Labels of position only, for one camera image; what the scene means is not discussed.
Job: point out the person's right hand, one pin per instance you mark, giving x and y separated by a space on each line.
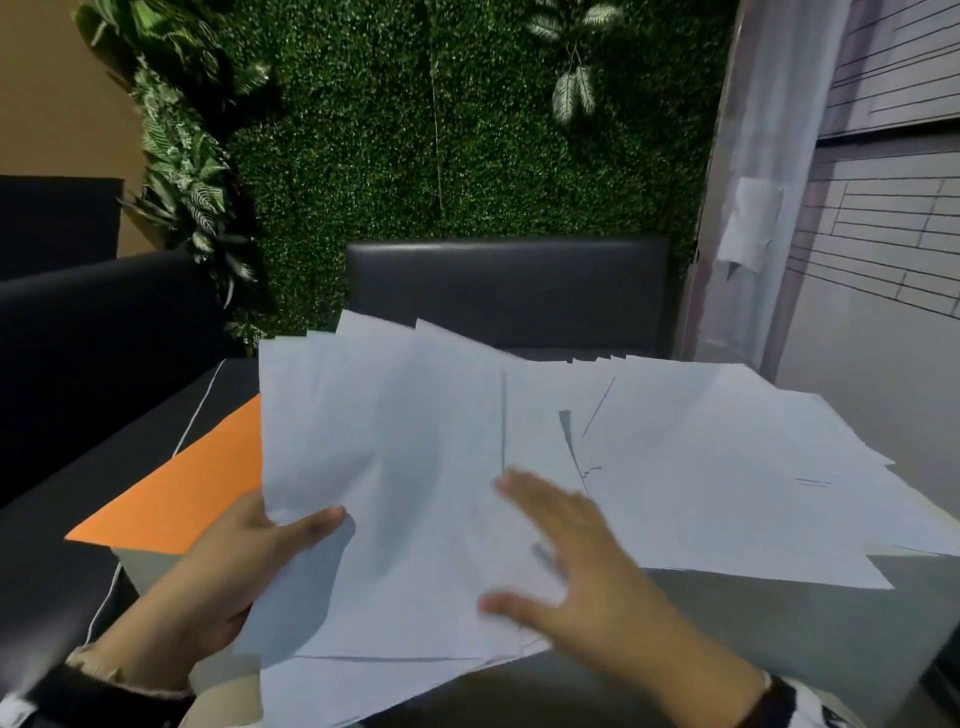
637 637

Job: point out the person's left hand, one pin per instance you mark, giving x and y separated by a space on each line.
195 600

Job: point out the orange folder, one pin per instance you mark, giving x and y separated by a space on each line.
187 487

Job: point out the white sheets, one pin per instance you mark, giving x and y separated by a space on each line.
735 480

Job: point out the gathered white paper bundle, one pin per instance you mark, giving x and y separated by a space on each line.
390 465

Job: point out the person's left forearm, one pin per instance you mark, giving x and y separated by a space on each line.
127 675

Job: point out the black leather sofa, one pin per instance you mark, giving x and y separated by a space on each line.
90 360

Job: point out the black leather bench backrest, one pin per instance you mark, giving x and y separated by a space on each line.
510 292

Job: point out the black sofa backrest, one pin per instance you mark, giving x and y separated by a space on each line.
52 225

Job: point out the white paper note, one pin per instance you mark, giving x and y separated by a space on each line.
750 225

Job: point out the artificial fern plant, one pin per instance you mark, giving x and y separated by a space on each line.
187 165

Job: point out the artificial green hedge panel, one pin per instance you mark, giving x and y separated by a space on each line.
375 150

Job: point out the white sheer curtain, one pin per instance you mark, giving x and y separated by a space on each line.
772 112

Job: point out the hanging striped fern leaves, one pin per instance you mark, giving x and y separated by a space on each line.
574 90

